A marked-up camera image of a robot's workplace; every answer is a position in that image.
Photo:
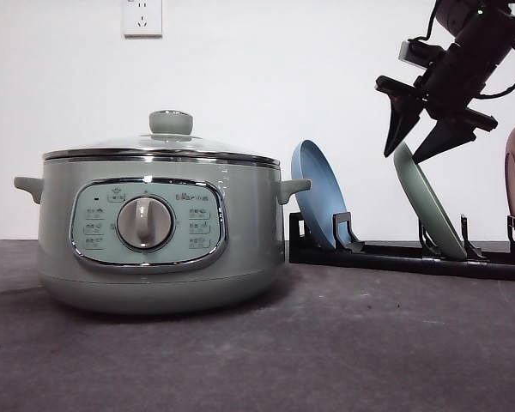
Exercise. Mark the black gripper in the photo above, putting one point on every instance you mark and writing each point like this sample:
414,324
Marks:
450,86

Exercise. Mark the green plate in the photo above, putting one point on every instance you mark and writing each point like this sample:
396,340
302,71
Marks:
428,205

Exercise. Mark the glass steamer lid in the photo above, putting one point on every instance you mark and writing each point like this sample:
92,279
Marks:
170,137

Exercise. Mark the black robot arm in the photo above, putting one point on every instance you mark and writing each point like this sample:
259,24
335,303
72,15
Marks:
485,35

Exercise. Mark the blue plate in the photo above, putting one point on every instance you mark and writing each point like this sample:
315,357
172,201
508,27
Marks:
325,199

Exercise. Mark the green electric steamer pot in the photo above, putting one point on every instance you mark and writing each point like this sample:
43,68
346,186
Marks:
161,234

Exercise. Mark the black dish rack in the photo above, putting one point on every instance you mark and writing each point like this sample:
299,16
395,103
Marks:
349,250

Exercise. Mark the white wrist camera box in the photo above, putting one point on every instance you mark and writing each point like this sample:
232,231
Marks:
417,53

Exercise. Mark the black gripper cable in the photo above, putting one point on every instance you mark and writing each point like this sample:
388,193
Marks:
493,96

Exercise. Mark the white wall socket left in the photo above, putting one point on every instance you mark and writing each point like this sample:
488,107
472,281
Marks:
142,20

